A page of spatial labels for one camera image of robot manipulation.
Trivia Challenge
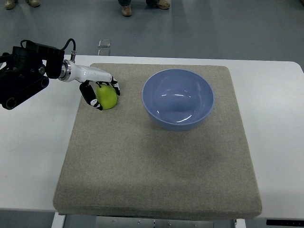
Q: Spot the person in tan boots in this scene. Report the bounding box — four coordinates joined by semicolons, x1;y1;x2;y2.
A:
118;0;171;17

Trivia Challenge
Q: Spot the upper metal floor plate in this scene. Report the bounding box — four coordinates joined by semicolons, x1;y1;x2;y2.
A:
98;39;111;48

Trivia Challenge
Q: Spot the beige fabric mat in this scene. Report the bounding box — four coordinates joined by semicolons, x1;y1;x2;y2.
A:
53;63;262;220

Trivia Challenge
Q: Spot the person in dark trousers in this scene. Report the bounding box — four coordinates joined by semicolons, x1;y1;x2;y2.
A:
4;0;41;10

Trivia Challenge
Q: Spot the metal table frame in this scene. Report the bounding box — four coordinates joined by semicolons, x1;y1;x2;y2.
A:
51;212;246;228

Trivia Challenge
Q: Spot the green pear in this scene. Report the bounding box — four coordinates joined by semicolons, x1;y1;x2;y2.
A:
95;84;118;110

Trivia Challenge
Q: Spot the blue bowl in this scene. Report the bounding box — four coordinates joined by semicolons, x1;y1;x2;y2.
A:
142;69;215;131

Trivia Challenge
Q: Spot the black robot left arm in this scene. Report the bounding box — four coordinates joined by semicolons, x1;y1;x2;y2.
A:
0;38;76;110

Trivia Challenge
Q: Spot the metal floor plate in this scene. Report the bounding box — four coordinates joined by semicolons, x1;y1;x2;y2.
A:
98;39;111;48
97;48;111;56

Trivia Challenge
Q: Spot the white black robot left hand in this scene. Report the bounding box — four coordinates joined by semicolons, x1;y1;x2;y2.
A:
59;60;120;110

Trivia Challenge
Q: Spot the lower metal floor plate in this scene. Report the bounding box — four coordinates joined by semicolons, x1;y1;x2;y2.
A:
97;48;111;56

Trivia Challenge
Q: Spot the black table control panel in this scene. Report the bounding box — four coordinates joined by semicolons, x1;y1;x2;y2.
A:
266;219;304;227

